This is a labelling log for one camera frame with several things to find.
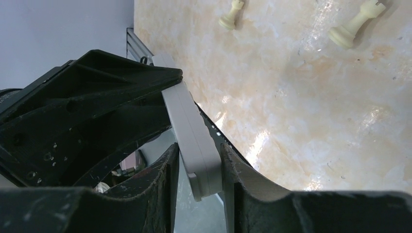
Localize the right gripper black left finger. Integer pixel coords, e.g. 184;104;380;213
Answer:
0;143;179;233

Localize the wooden chess pawn left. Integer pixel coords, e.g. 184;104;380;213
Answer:
219;0;244;30

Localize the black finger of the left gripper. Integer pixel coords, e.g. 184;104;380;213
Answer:
0;50;183;187

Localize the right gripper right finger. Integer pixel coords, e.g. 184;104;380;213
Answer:
220;144;412;233

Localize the wooden chess pawn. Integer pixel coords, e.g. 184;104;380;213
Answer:
328;0;386;49
219;0;244;30

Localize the white remote control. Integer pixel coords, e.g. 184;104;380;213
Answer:
151;53;223;202

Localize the wooden chess pawn right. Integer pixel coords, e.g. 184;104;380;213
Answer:
328;0;386;49

